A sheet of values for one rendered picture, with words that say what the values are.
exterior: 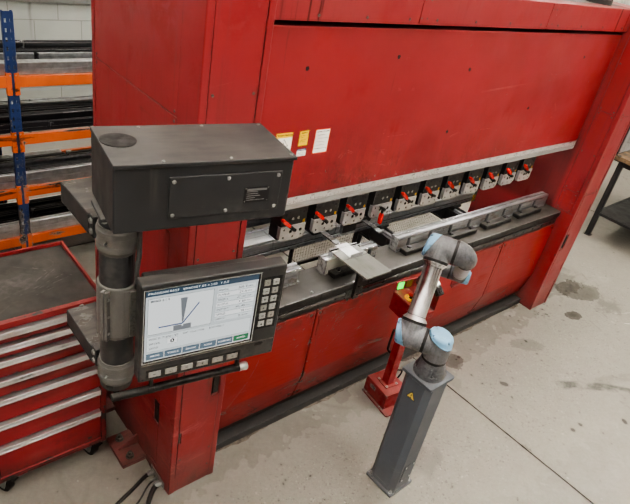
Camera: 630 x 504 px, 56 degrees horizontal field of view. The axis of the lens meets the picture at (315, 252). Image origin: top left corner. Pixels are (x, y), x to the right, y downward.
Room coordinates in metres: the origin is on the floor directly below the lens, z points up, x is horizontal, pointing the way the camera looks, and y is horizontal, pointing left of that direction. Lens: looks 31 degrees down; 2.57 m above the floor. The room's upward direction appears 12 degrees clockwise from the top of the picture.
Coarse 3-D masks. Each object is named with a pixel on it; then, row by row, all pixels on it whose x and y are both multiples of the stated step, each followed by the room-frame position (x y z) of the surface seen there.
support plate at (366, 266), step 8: (360, 248) 2.75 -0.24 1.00; (336, 256) 2.63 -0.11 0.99; (344, 256) 2.64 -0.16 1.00; (360, 256) 2.67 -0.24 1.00; (368, 256) 2.69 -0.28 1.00; (352, 264) 2.57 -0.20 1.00; (360, 264) 2.59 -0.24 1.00; (368, 264) 2.61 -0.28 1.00; (376, 264) 2.62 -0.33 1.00; (360, 272) 2.51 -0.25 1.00; (368, 272) 2.53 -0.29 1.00; (376, 272) 2.55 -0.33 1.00; (384, 272) 2.56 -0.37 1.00
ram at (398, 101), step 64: (320, 64) 2.39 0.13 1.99; (384, 64) 2.65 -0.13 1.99; (448, 64) 2.98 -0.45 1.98; (512, 64) 3.38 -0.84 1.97; (576, 64) 3.90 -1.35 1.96; (320, 128) 2.43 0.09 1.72; (384, 128) 2.73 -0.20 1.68; (448, 128) 3.09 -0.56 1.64; (512, 128) 3.56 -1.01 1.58; (576, 128) 4.17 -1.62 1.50
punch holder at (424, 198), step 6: (426, 180) 3.06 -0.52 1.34; (432, 180) 3.09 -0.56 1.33; (438, 180) 3.13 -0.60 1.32; (420, 186) 3.07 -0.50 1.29; (432, 186) 3.11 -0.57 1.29; (438, 186) 3.15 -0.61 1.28; (420, 192) 3.07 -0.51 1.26; (426, 192) 3.08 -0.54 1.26; (432, 192) 3.11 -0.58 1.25; (438, 192) 3.15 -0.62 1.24; (420, 198) 3.06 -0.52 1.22; (426, 198) 3.08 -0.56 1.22; (432, 198) 3.12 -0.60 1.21; (420, 204) 3.06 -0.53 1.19; (426, 204) 3.10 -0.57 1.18
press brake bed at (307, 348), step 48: (528, 240) 3.92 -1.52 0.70; (384, 288) 2.81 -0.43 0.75; (480, 288) 3.60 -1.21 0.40; (288, 336) 2.33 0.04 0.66; (336, 336) 2.59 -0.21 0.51; (384, 336) 2.91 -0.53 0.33; (240, 384) 2.14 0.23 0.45; (288, 384) 2.39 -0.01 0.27; (336, 384) 2.71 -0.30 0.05; (240, 432) 2.19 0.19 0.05
